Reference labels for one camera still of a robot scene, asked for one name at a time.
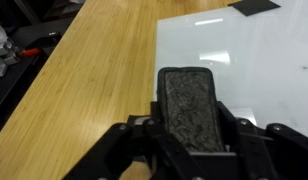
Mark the black tape square right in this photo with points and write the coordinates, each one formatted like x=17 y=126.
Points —
x=251 y=7

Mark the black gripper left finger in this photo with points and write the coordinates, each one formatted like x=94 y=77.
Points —
x=115 y=151

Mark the dark grey whiteboard eraser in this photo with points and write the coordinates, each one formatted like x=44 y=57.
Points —
x=187 y=100

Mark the white whiteboard sheet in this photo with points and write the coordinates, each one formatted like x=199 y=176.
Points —
x=259 y=62

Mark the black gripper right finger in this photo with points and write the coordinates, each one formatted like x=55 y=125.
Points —
x=277 y=152

